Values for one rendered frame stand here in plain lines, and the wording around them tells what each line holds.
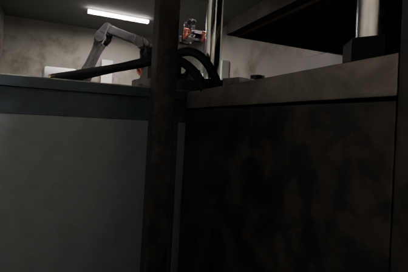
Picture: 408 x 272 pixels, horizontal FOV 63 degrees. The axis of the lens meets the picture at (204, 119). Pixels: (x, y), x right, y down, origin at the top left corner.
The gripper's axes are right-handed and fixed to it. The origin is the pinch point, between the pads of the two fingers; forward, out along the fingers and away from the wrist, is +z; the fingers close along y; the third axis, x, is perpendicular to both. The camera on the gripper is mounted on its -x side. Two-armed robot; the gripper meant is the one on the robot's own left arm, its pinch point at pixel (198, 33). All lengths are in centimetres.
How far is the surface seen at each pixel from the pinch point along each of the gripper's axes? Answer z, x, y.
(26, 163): 53, 68, -82
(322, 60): 83, 25, 16
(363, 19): 138, 31, -28
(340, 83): 138, 42, -32
